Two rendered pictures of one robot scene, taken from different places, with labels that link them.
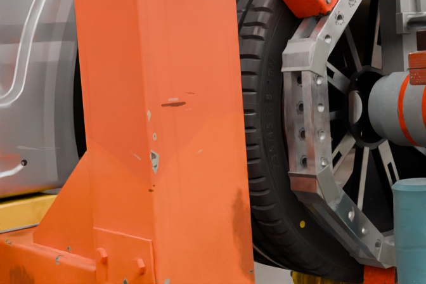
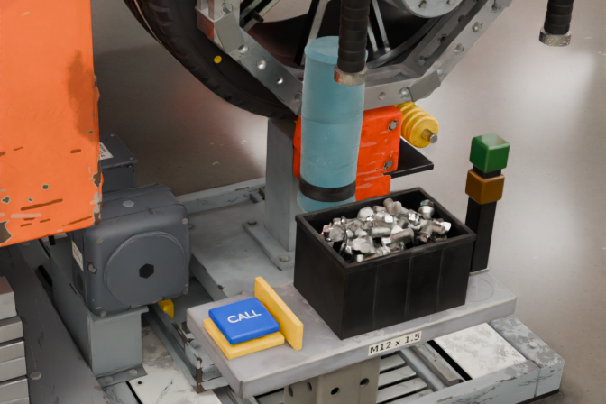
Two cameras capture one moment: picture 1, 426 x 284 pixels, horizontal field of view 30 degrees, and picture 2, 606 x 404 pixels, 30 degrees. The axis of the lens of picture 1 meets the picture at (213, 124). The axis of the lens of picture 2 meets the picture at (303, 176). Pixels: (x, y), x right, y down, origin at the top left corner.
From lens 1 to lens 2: 0.68 m
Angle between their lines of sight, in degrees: 26
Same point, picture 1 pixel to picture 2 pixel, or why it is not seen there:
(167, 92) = not seen: outside the picture
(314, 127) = not seen: outside the picture
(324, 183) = (224, 32)
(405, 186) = (313, 51)
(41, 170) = not seen: outside the picture
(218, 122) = not seen: outside the picture
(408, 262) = (306, 131)
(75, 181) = not seen: outside the picture
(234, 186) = (71, 49)
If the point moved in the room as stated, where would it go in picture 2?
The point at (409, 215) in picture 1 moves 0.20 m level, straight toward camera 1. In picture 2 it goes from (311, 85) to (248, 142)
